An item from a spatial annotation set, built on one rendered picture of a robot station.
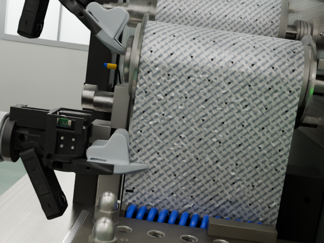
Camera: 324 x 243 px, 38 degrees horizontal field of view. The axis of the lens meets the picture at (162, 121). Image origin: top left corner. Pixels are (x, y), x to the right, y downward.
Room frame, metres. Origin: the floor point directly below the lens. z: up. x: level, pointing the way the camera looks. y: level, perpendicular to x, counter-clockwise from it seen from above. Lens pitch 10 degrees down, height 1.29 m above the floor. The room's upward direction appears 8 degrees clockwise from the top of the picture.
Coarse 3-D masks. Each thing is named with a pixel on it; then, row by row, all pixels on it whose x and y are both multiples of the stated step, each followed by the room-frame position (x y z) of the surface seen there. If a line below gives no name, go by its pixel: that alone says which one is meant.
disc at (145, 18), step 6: (144, 18) 0.71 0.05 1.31; (144, 24) 0.71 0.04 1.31; (144, 30) 0.71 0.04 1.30; (138, 42) 0.68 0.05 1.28; (138, 48) 0.68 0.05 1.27; (138, 54) 0.68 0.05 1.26; (138, 60) 0.68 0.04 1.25; (138, 66) 0.69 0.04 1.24; (132, 96) 0.70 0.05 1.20; (132, 102) 0.71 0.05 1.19
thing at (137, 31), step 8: (136, 32) 0.71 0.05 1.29; (136, 40) 0.70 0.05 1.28; (136, 48) 0.70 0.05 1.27; (304, 48) 0.72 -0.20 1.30; (304, 56) 0.71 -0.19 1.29; (304, 64) 0.70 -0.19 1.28; (304, 72) 0.69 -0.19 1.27; (304, 80) 0.69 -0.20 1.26; (128, 88) 0.71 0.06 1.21; (304, 88) 0.69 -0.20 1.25; (304, 96) 0.69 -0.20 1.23
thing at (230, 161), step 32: (160, 96) 0.69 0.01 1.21; (160, 128) 0.69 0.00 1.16; (192, 128) 0.69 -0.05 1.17; (224, 128) 0.69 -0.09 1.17; (256, 128) 0.69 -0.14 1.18; (288, 128) 0.69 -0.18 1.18; (160, 160) 0.69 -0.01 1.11; (192, 160) 0.69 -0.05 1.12; (224, 160) 0.69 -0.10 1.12; (256, 160) 0.69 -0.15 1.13; (128, 192) 0.69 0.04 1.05; (160, 192) 0.69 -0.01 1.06; (192, 192) 0.69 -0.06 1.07; (224, 192) 0.69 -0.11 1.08; (256, 192) 0.69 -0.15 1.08
